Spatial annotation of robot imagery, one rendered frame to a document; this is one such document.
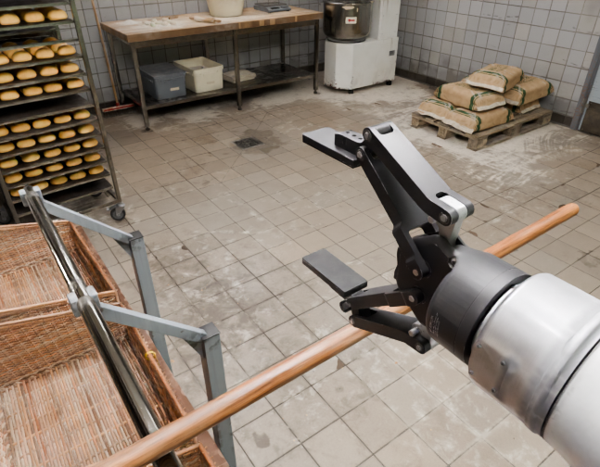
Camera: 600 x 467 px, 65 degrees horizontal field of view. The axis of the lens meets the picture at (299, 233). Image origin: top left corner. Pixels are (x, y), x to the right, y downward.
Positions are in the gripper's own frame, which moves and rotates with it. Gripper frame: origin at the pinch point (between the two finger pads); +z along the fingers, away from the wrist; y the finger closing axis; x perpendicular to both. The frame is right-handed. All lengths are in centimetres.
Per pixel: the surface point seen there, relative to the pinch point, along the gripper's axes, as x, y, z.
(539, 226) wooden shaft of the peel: 62, 29, 6
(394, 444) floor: 70, 149, 37
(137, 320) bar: -11, 42, 42
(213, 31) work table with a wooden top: 194, 64, 418
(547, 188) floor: 321, 149, 122
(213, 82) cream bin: 197, 117, 435
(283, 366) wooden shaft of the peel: -0.9, 28.4, 6.2
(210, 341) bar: 2, 55, 41
